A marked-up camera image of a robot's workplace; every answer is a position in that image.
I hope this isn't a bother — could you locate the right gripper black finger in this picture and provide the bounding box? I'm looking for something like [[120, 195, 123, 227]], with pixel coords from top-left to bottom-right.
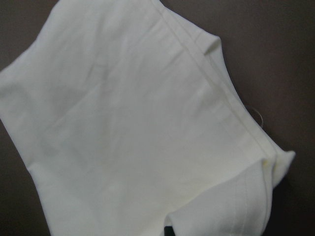
[[164, 224, 176, 236]]

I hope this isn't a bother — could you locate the cream long-sleeve cat shirt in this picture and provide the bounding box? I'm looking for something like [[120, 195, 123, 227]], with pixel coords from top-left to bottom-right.
[[0, 0, 294, 236]]

